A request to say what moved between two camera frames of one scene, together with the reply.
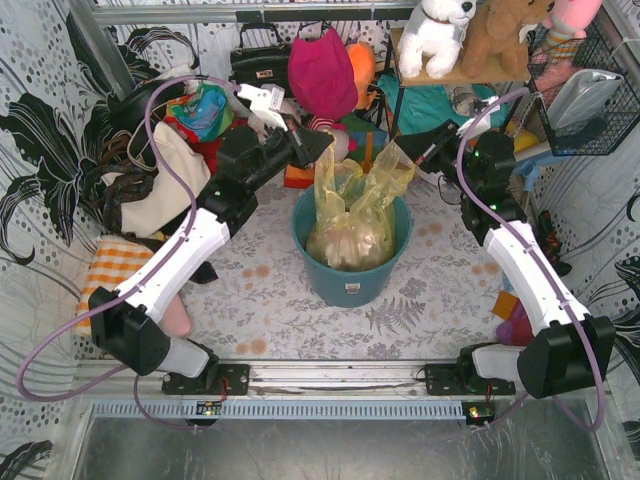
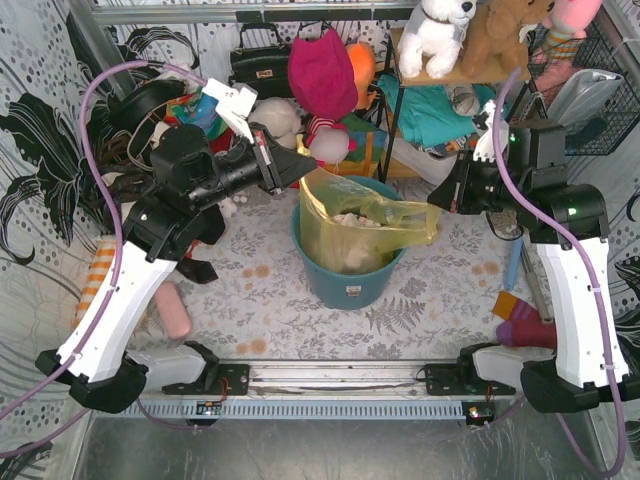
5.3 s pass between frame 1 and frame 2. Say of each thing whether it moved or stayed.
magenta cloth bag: stayed
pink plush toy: stayed
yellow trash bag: moved
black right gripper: moved
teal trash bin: moved
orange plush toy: stayed
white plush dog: stayed
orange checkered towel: stayed
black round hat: stayed
